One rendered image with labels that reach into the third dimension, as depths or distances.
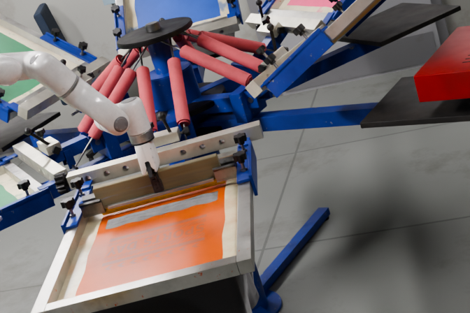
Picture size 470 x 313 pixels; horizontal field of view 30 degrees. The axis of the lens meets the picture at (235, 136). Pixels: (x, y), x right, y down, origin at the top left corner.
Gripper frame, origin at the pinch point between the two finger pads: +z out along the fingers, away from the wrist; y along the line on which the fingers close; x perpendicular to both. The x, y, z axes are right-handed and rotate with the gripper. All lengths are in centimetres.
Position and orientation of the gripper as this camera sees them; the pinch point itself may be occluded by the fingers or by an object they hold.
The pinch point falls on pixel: (158, 183)
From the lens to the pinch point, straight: 276.1
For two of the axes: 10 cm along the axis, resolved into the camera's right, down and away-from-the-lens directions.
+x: 9.6, -2.6, -1.1
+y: -0.1, 3.4, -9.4
